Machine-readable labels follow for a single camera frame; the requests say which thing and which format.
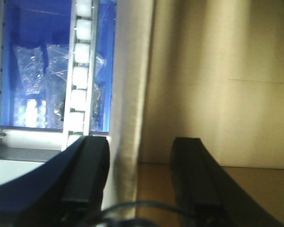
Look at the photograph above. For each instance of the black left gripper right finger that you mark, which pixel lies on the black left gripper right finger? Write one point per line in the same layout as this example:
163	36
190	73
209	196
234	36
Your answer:
205	190

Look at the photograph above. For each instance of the clear plastic bag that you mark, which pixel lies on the clear plastic bag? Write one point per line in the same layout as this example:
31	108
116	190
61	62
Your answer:
40	96

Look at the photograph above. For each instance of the brown cardboard box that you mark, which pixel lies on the brown cardboard box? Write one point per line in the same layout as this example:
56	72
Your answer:
211	69

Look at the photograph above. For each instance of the blue plastic bin below shelf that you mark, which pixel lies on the blue plastic bin below shelf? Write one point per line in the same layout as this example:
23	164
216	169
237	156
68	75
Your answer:
34	23

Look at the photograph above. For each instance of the metal shelf front beam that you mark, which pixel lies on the metal shelf front beam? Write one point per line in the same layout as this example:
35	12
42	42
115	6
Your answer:
32	144

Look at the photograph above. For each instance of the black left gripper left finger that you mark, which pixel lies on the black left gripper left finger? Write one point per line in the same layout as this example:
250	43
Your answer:
60	192

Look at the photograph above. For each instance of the middle grey roller rail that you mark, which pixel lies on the middle grey roller rail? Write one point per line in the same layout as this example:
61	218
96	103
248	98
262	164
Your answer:
81	70

